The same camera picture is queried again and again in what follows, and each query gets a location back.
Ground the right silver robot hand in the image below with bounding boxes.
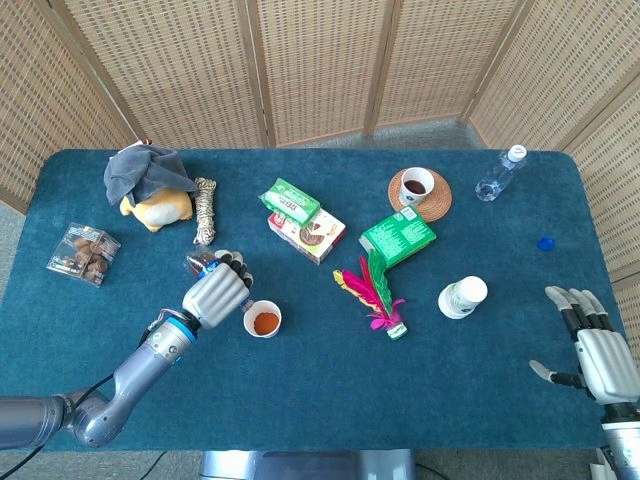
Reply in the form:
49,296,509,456
528,285,640,405

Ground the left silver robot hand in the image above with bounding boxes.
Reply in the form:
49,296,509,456
181,249,255,330

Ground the small dark glass bottle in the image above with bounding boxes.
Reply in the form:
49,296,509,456
184,249,255,314

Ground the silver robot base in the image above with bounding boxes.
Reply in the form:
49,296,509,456
199,449,416,480

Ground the white paper cup without print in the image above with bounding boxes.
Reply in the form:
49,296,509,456
242,299,283,340

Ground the white paper cup on side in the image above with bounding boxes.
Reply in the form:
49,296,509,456
437,275,489,320

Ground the printed paper cup dark drink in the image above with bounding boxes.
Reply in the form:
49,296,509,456
398,166,436,207

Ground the yellow plush toy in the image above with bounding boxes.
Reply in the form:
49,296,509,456
119,188,195,233

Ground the red cookie box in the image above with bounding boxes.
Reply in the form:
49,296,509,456
267,208,347,265

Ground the green snack package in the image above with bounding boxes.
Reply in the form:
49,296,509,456
258,177,322,227

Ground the clear box of brown snacks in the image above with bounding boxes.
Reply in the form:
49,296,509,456
45,221,122,289

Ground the blue carpet table cover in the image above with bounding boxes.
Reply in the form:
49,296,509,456
0,148,631,454

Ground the gray cloth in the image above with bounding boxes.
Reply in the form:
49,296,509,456
103,143,198,206

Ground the colourful feather shuttlecock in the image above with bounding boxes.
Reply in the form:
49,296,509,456
333,249,407,342

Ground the green cardboard box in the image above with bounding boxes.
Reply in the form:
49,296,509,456
358,206,438,269

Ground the clear water bottle white cap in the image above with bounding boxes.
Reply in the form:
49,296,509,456
474,144,530,203

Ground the round woven coaster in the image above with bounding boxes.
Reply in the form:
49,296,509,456
388,167,454,224

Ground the bamboo folding screen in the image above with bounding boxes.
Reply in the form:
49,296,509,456
0,0,640,366

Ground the coiled twine rope bundle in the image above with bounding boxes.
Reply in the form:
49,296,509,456
192,176,219,247

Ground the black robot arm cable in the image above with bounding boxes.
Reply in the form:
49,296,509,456
0,372,116,480

